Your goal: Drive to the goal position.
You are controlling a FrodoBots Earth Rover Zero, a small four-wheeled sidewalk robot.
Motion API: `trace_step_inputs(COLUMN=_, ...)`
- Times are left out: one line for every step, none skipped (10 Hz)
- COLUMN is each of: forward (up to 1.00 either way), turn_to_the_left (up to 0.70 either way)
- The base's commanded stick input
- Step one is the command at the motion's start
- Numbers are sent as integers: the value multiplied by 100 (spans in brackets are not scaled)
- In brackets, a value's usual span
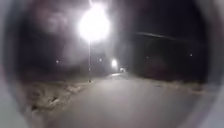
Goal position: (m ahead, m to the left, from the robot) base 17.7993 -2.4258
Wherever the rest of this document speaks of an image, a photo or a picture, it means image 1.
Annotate dry grass verge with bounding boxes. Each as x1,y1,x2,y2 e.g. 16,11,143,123
19,78,98,114

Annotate street lamp pole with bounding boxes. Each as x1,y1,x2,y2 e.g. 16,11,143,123
78,3,111,83

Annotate pale roadside verge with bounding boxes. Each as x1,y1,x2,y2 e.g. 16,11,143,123
133,75,214,96

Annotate grey asphalt road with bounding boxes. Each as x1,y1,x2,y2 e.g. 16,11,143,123
43,73,208,128

